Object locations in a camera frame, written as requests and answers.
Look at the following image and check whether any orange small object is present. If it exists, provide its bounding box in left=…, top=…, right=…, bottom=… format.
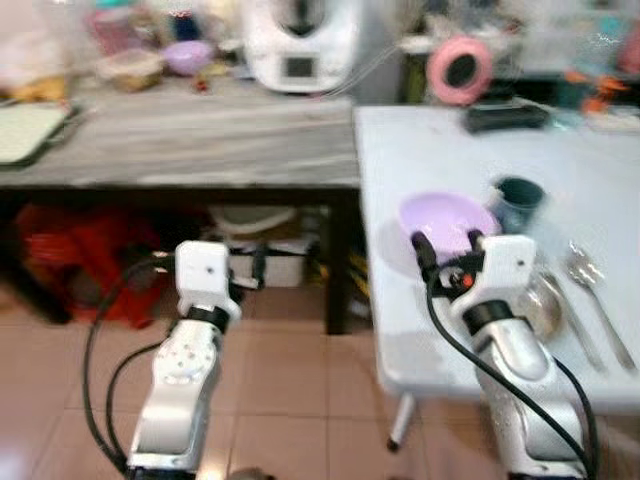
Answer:
left=589, top=74, right=627, bottom=113

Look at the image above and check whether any pink jar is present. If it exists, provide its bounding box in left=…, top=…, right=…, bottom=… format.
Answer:
left=88, top=4, right=143, bottom=57

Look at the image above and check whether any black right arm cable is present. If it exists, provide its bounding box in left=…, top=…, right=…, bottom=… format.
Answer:
left=425, top=274, right=599, bottom=480

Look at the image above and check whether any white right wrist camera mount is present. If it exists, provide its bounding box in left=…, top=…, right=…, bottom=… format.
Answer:
left=450, top=234, right=539, bottom=323

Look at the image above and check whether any grey marble counter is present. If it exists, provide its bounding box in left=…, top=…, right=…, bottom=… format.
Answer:
left=0, top=78, right=363, bottom=336

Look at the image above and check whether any white storage box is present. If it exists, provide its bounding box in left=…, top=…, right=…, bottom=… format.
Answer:
left=208, top=205, right=323, bottom=290

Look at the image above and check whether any small purple bowl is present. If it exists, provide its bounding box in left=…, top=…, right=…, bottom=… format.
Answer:
left=162, top=40, right=215, bottom=78

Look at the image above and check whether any short black left arm cable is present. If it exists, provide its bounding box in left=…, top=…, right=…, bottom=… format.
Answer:
left=104, top=340, right=167, bottom=463

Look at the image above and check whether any pink round fan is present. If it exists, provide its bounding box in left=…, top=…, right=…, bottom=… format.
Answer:
left=426, top=36, right=495, bottom=107

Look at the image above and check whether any red bag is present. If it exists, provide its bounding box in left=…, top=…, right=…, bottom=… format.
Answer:
left=14, top=203, right=169, bottom=328

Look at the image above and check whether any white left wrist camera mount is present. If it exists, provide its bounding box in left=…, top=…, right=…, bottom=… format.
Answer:
left=175, top=240, right=242, bottom=323

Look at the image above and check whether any black flat device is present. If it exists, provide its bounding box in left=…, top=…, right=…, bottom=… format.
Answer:
left=464, top=99, right=552, bottom=135

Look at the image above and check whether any clear food container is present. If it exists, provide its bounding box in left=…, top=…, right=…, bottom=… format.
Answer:
left=99, top=49, right=165, bottom=93

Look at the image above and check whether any purple plastic bowl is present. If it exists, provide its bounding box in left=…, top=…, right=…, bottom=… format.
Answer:
left=397, top=191, right=502, bottom=265

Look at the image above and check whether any white folding table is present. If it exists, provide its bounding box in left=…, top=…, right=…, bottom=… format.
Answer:
left=354, top=104, right=640, bottom=453

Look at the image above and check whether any steel spoon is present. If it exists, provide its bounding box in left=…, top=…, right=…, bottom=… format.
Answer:
left=564, top=242, right=639, bottom=374

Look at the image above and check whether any dark teal cup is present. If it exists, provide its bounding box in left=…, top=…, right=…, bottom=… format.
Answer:
left=489, top=176, right=549, bottom=237

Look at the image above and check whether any steel fork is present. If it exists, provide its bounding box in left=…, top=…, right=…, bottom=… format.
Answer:
left=540, top=265, right=607, bottom=373

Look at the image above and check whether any clear plastic bag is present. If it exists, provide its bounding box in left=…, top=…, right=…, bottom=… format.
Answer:
left=0, top=12, right=73, bottom=103

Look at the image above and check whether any white kitchen appliance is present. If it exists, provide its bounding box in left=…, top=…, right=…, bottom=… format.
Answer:
left=242, top=0, right=369, bottom=96

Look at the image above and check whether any round steel plate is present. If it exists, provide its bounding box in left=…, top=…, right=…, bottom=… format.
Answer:
left=522, top=270, right=567, bottom=342

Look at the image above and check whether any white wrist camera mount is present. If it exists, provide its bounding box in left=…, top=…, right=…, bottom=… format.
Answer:
left=450, top=234, right=539, bottom=323
left=175, top=240, right=242, bottom=323

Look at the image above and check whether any pale green tray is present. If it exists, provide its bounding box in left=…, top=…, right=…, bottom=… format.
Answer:
left=0, top=102, right=83, bottom=169

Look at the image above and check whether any long black left arm cable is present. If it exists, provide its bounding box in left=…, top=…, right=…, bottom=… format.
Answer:
left=82, top=256, right=177, bottom=473

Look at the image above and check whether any pink cup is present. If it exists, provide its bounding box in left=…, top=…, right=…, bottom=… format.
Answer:
left=619, top=24, right=640, bottom=73

